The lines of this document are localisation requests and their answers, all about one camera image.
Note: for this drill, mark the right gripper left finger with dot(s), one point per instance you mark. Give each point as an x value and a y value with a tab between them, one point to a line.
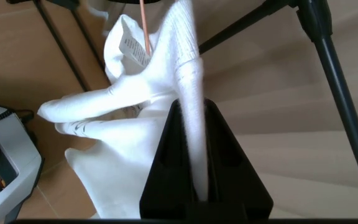
166	186

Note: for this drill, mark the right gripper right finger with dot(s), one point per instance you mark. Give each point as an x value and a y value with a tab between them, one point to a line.
238	186

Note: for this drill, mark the white garment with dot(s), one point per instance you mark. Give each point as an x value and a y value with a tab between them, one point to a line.
120	155

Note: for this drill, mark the pink clothes hanger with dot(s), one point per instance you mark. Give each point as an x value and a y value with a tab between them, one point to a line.
145	31

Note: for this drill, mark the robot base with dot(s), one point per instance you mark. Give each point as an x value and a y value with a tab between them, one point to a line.
8	155

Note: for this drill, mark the black clothes rack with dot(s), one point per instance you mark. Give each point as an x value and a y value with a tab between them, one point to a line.
337	93

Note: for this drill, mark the beige curtain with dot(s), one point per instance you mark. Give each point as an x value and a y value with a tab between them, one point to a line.
275	109

